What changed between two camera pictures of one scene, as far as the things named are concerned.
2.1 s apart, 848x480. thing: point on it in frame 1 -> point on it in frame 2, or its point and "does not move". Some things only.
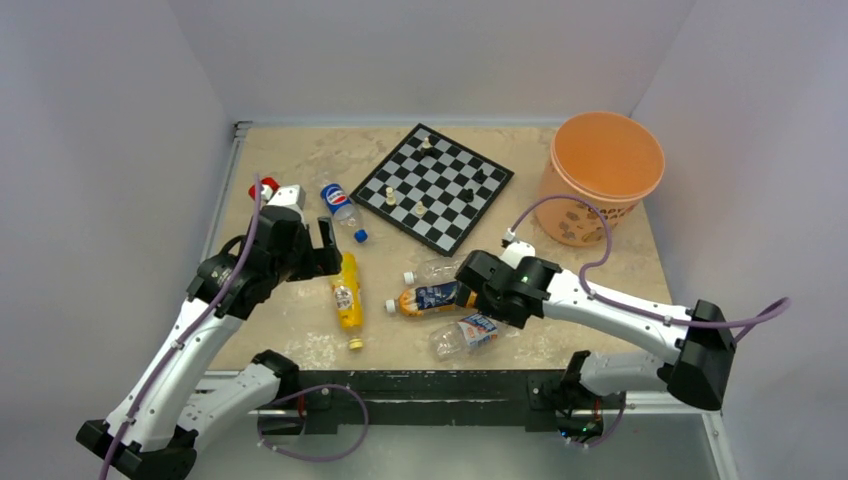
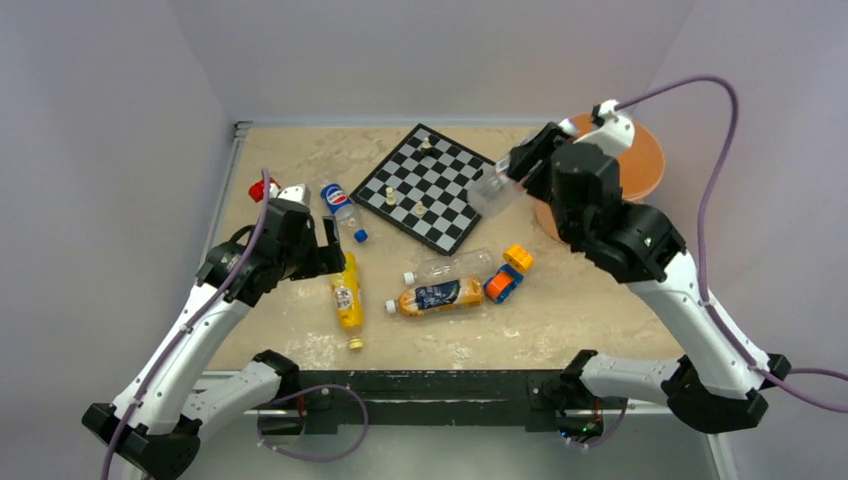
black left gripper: x=318 y=262 does not move
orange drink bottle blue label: x=414 y=301 does not move
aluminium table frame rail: x=226 y=186 does not move
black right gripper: x=486 y=308 -> x=527 y=156
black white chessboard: x=434 y=188 does not move
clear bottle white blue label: x=471 y=336 -> x=494 y=189
